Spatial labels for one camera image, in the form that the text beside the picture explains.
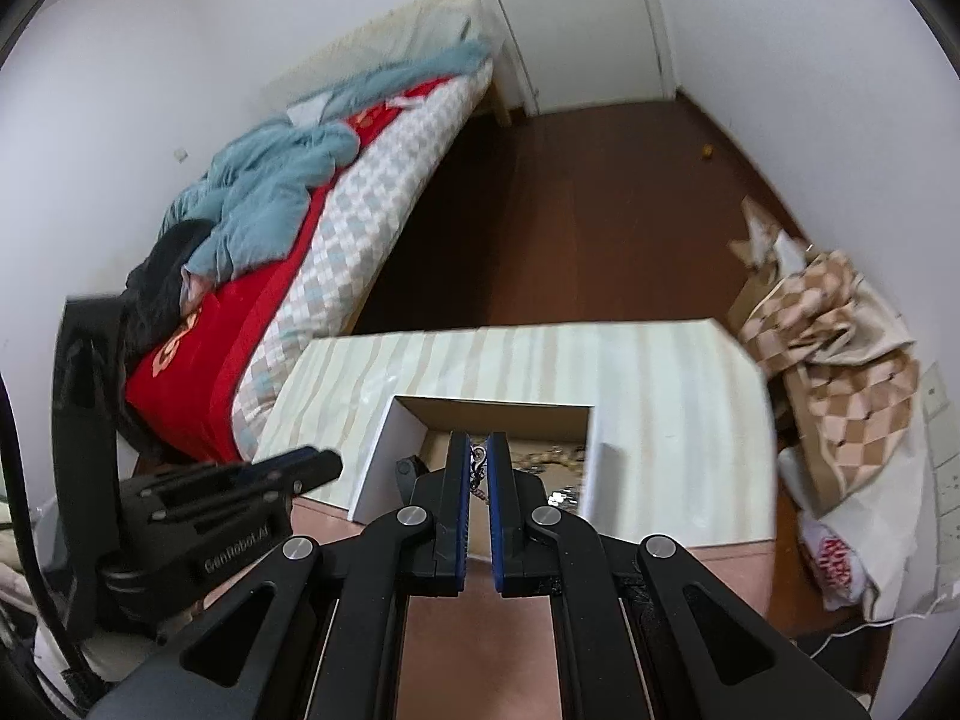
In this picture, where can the white power strip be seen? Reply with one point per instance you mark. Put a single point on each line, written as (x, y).
(946, 480)

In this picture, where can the pale pillow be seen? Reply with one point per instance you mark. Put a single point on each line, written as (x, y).
(375, 45)

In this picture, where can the white cardboard box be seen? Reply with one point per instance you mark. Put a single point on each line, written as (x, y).
(375, 480)

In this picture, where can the bed with red blanket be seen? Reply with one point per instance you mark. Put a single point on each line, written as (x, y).
(225, 345)

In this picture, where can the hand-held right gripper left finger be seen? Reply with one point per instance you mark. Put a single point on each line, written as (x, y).
(459, 510)

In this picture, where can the dark cloth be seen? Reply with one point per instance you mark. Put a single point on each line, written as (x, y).
(161, 270)

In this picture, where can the blue quilt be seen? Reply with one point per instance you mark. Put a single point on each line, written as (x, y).
(262, 187)

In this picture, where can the crumpled brown paper packaging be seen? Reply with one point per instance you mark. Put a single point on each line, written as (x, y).
(761, 247)

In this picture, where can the white door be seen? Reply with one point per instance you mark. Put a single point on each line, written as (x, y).
(585, 22)

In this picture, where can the beige checkered cloth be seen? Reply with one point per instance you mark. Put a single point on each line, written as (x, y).
(840, 360)

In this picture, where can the checkered bed mattress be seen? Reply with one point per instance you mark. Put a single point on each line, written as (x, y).
(360, 240)

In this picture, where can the wooden bed leg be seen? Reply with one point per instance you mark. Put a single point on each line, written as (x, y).
(496, 109)

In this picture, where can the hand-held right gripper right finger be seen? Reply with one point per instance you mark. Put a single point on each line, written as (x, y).
(499, 510)

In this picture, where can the pink and striped tablecloth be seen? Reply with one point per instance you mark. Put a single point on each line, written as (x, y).
(675, 427)

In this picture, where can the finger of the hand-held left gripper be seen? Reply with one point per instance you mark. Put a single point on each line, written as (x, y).
(285, 459)
(315, 478)

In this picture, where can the white bag with red print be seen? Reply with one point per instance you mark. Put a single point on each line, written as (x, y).
(832, 555)

